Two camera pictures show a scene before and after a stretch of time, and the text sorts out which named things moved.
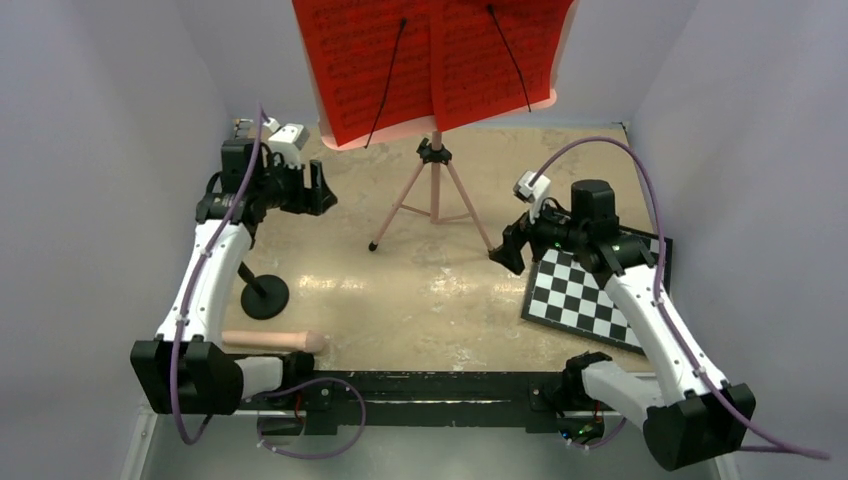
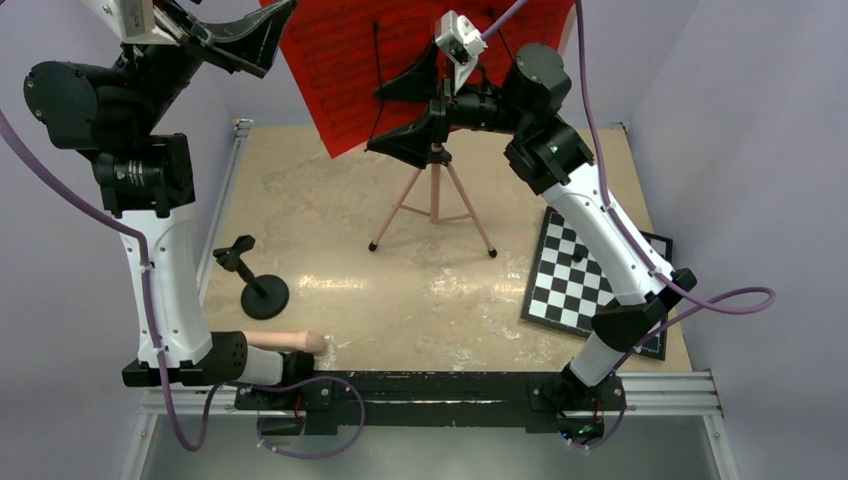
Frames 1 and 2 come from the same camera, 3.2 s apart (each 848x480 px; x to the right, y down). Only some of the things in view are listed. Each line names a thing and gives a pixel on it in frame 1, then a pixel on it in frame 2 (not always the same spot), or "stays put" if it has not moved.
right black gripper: x=514 y=237 to x=410 y=144
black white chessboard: x=565 y=297 stays put
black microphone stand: x=264 y=296 stays put
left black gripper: x=313 y=200 to x=241 y=43
